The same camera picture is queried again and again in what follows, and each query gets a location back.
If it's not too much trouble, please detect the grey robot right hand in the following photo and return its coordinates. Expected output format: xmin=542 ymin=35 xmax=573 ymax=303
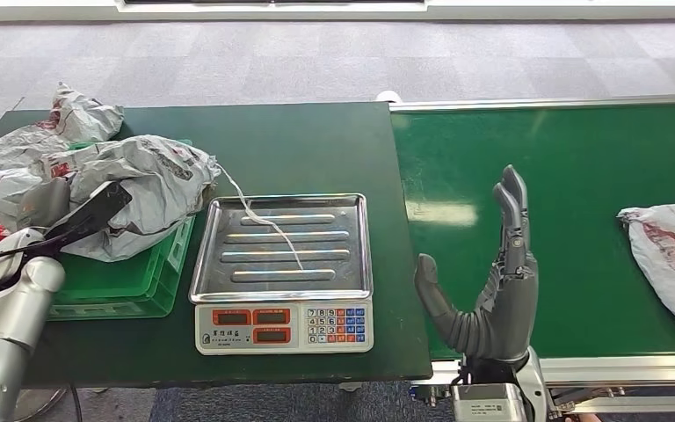
xmin=414 ymin=164 xmax=541 ymax=362

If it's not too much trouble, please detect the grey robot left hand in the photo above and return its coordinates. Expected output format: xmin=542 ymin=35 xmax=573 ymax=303
xmin=16 ymin=177 xmax=74 ymax=232

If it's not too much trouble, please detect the grey courier package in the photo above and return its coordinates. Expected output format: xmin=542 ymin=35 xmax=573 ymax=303
xmin=28 ymin=135 xmax=306 ymax=273

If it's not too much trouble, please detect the grey package with red print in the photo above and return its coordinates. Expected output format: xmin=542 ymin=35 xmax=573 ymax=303
xmin=616 ymin=201 xmax=675 ymax=348

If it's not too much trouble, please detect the grey courier bag red print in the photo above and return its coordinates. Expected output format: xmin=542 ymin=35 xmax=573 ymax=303
xmin=0 ymin=81 xmax=126 ymax=171

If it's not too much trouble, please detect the green plastic crate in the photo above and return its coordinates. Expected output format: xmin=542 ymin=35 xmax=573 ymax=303
xmin=46 ymin=138 xmax=197 ymax=323

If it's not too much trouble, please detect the round metal table base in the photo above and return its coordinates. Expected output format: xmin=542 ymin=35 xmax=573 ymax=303
xmin=14 ymin=387 xmax=69 ymax=422

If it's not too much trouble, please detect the electronic scale with steel tray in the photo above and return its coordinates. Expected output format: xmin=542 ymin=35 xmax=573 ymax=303
xmin=188 ymin=193 xmax=375 ymax=357

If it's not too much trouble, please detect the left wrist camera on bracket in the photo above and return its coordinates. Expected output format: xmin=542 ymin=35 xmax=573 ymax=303
xmin=41 ymin=180 xmax=134 ymax=258

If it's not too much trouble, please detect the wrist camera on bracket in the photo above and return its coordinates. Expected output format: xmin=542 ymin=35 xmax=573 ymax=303
xmin=41 ymin=180 xmax=134 ymax=258
xmin=450 ymin=382 xmax=528 ymax=422

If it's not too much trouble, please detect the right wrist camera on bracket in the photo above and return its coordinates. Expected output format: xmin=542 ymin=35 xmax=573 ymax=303
xmin=450 ymin=382 xmax=528 ymax=422

